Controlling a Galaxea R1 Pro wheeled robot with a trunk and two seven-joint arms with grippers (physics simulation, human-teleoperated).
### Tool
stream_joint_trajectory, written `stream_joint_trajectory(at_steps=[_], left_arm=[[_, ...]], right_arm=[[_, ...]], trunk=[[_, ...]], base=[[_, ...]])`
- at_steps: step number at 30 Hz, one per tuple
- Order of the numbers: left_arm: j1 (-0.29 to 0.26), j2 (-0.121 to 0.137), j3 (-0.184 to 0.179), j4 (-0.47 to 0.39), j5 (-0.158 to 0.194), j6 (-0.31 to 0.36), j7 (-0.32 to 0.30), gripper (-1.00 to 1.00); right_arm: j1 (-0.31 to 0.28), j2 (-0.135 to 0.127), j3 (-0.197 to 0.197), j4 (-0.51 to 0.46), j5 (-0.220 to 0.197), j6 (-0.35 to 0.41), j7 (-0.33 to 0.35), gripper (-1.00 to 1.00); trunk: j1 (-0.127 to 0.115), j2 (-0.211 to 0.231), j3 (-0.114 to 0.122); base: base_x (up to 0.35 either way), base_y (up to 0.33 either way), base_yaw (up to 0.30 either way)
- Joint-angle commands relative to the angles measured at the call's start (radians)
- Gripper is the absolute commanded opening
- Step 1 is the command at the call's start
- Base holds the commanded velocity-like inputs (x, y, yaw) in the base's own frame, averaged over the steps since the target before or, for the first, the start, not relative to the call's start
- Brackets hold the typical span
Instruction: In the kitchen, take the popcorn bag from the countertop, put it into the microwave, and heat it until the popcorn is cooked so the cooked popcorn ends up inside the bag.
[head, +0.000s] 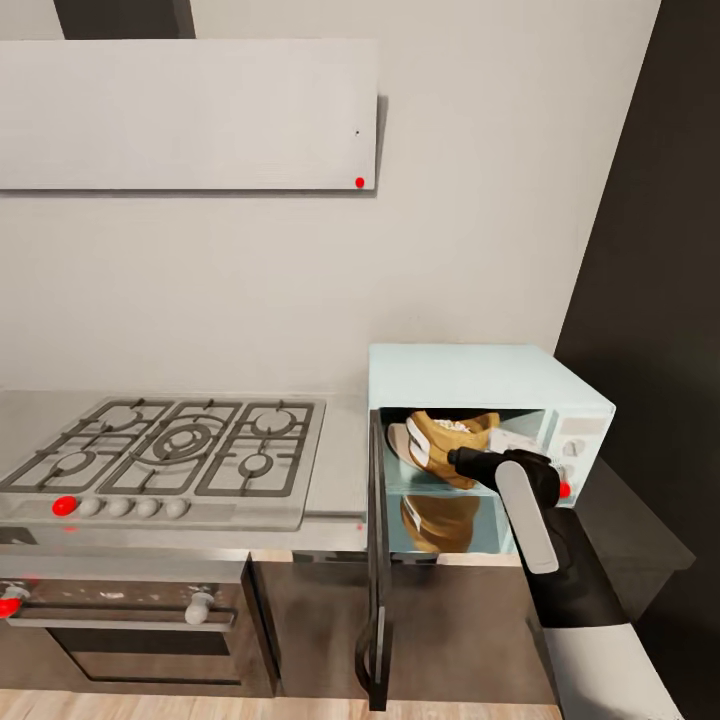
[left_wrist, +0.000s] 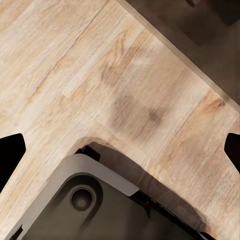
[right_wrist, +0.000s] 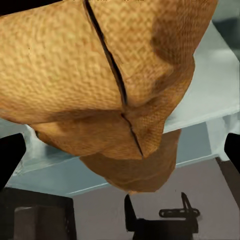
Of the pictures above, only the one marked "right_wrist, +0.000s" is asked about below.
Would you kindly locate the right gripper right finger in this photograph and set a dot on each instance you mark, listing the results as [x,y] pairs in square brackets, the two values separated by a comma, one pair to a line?
[232,149]

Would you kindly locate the microwave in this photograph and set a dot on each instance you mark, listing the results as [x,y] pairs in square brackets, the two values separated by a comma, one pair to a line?
[214,90]

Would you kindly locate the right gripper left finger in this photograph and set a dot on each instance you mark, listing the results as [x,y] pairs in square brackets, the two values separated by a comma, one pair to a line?
[12,150]

